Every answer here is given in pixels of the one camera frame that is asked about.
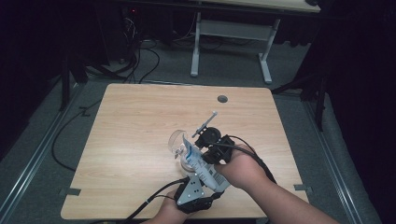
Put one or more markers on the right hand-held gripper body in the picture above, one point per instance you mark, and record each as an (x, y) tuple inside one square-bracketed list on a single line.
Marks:
[(221, 149)]

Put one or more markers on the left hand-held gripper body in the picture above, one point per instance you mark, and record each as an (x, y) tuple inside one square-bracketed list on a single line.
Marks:
[(191, 194)]

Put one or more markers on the white and blue pouch bag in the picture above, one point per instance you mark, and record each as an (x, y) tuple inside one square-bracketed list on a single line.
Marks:
[(202, 171)]

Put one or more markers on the clear glass jar hinged lid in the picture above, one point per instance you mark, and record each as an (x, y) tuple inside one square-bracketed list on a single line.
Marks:
[(176, 143)]

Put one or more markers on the person's left hand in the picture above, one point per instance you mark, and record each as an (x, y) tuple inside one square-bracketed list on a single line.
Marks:
[(171, 213)]

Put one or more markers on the person's right hand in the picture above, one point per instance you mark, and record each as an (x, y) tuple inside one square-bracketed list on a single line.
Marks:
[(243, 171)]

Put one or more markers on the grey round table grommet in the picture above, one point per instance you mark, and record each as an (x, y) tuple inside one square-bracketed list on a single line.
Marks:
[(222, 99)]

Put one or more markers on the black metal stand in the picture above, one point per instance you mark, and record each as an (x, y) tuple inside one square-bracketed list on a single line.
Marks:
[(65, 84), (320, 102)]

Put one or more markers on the dark device with red light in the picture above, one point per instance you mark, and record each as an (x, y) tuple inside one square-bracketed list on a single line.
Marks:
[(133, 11)]

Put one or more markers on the black object on desk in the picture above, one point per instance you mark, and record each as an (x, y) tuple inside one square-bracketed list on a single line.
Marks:
[(311, 2)]

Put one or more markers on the grey table bracket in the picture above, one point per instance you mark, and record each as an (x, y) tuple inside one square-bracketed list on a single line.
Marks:
[(302, 187)]

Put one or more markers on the metal floor rail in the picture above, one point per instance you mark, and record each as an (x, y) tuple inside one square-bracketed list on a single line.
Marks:
[(333, 161), (37, 155)]

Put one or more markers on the white frame desk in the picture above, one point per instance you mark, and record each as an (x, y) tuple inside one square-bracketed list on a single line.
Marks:
[(232, 29)]

